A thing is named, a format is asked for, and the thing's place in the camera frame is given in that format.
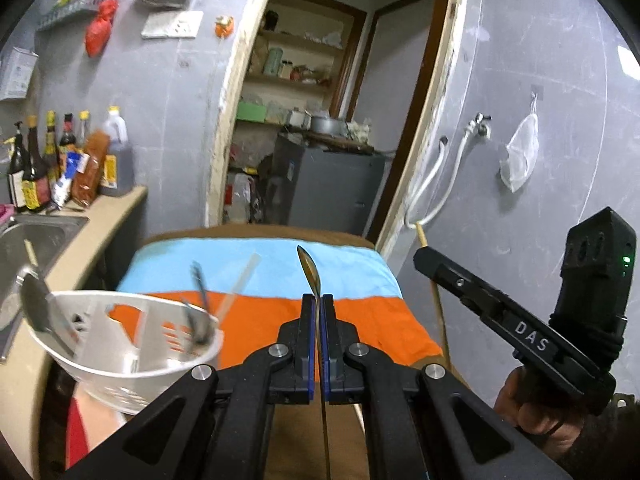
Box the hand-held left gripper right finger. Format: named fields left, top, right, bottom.
left=322, top=294, right=573, bottom=480

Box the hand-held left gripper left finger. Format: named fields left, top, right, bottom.
left=65, top=294, right=317, bottom=480

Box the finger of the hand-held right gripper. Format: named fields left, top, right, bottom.
left=413, top=247, right=522, bottom=357

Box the white plastic utensil basket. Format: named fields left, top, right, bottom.
left=22, top=289, right=225, bottom=417

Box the person's right forearm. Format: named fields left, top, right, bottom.
left=562, top=394, right=640, bottom=480

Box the person's right hand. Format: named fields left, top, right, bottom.
left=494, top=367, right=592, bottom=462

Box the striped blue orange brown blanket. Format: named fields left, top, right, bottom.
left=116, top=224, right=444, bottom=480

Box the white hanging plastic bag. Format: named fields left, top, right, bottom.
left=499, top=92, right=541, bottom=194

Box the grey cabinet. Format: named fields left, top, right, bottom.
left=272, top=132, right=389, bottom=234

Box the metal cooking pot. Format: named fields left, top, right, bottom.
left=309, top=114, right=347, bottom=137

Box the beige kitchen counter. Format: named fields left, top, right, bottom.
left=0, top=185, right=149, bottom=480

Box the red and pink object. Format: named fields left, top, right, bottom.
left=65, top=392, right=129, bottom=474

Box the green box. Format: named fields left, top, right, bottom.
left=235, top=101, right=269, bottom=123

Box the wooden shelf unit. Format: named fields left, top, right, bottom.
left=234, top=0, right=369, bottom=127

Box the large dark oil jug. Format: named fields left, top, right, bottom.
left=97, top=105, right=135, bottom=197

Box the green cup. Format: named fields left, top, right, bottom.
left=263, top=47, right=284, bottom=77

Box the steel kitchen sink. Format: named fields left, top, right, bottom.
left=0, top=214, right=90, bottom=362

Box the blue and white packet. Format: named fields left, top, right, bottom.
left=49, top=149, right=84, bottom=209

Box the red labelled sauce bottle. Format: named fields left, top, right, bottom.
left=58, top=113, right=77, bottom=162

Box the dark soy sauce bottle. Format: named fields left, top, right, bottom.
left=22, top=114, right=51, bottom=211

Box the yellow capped sauce bottle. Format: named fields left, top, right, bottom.
left=42, top=110, right=61, bottom=187

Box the red plastic bag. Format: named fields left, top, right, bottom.
left=84, top=0, right=120, bottom=58

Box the white hose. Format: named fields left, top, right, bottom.
left=403, top=134, right=469, bottom=229

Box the metal wall tap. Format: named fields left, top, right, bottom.
left=462, top=112, right=491, bottom=139

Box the worn door frame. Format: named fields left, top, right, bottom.
left=207, top=0, right=474, bottom=257

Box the white wall socket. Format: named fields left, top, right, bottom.
left=169, top=9, right=205, bottom=39

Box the white wall switch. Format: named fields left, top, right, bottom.
left=141, top=13, right=174, bottom=40

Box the white wall box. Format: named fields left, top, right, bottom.
left=0, top=47, right=40, bottom=101

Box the grey wall shelf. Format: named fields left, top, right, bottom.
left=34, top=0, right=109, bottom=31

